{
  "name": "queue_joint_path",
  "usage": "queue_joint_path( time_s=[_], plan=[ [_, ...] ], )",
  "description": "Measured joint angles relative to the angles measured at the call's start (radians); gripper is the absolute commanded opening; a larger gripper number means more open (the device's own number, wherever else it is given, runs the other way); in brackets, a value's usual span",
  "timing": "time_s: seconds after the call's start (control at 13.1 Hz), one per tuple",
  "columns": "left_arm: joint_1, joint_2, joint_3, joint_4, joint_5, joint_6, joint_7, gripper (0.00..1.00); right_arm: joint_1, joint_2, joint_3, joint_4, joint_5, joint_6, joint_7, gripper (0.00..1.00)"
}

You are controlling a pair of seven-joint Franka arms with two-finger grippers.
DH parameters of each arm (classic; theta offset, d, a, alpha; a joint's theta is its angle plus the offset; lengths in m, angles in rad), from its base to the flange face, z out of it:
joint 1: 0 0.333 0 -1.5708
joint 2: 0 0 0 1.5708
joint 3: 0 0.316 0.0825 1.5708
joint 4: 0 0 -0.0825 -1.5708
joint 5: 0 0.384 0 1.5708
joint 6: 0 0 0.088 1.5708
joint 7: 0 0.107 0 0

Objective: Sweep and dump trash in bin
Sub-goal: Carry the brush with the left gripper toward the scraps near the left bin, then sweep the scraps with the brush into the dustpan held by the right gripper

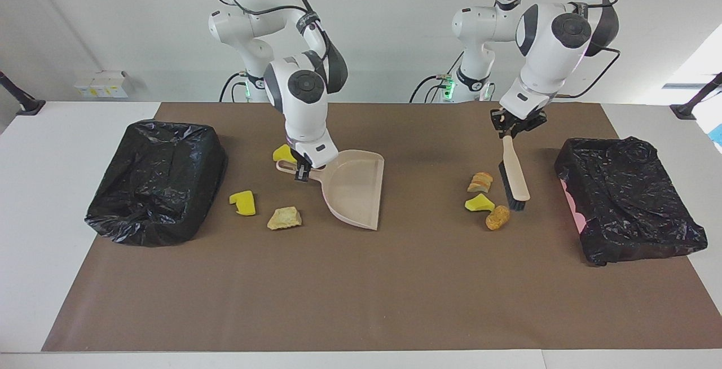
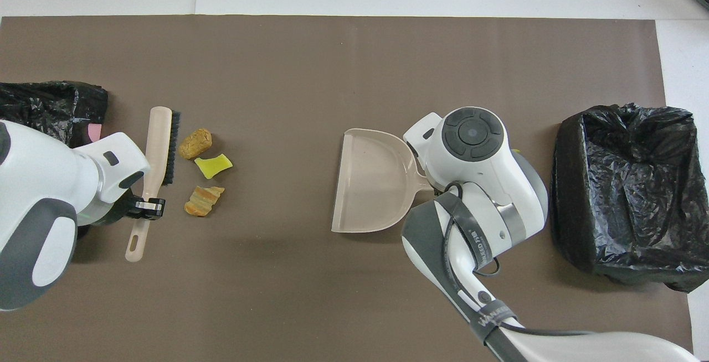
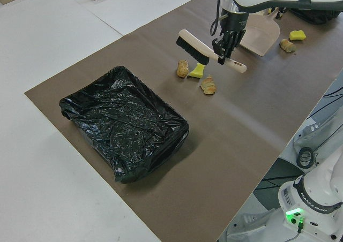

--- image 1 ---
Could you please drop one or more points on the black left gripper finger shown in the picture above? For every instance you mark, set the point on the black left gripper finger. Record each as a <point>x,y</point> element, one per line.
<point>522,130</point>
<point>501,132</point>

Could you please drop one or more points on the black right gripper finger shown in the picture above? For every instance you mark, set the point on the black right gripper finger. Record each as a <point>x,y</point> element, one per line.
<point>302,174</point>

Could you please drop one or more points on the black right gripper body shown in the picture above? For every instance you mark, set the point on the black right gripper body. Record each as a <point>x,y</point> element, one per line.
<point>300,159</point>

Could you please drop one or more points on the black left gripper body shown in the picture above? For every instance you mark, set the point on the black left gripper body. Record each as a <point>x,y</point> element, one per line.
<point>522,119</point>

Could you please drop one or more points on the beige brush black bristles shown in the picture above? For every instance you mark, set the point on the beige brush black bristles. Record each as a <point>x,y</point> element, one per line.
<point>516,171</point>

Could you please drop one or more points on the orange striped sponge piece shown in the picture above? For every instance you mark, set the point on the orange striped sponge piece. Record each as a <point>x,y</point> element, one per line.
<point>480,182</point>

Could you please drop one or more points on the beige plastic dustpan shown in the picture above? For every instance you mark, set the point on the beige plastic dustpan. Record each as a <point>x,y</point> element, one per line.
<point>355,188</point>

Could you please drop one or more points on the small yellow sponge piece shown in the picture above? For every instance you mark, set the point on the small yellow sponge piece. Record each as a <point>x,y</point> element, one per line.
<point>478,203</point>

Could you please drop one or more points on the round brown sponge chunk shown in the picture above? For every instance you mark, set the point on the round brown sponge chunk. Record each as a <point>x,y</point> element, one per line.
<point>497,218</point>

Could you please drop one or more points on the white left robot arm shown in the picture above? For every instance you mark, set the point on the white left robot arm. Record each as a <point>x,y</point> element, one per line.
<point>550,47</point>

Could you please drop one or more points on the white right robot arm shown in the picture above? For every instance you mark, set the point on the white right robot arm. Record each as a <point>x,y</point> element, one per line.
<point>304,109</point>

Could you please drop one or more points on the pink bin with black bag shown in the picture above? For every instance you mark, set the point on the pink bin with black bag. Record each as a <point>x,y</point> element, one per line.
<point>626,205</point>

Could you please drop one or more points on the bin lined with black bag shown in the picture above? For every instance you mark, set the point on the bin lined with black bag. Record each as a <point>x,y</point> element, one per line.
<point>152,188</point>

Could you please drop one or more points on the flat yellow sponge piece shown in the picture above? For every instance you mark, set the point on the flat yellow sponge piece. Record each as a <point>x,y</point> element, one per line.
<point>280,154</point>

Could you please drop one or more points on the pale beige sponge chunk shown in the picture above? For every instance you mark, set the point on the pale beige sponge chunk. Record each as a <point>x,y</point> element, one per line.
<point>284,219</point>

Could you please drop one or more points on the notched yellow sponge piece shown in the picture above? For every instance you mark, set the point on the notched yellow sponge piece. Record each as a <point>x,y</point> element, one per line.
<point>244,204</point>

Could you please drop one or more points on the brown table mat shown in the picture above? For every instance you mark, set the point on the brown table mat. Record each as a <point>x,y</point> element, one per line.
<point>361,312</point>

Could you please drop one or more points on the blue object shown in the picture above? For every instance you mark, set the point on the blue object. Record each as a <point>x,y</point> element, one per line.
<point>718,135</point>

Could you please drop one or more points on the white box yellow label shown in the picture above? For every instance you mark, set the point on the white box yellow label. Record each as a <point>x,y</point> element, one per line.
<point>84,89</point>
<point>113,84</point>

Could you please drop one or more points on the black camera stand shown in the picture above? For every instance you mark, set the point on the black camera stand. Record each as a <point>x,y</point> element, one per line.
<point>31,108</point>
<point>683,112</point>

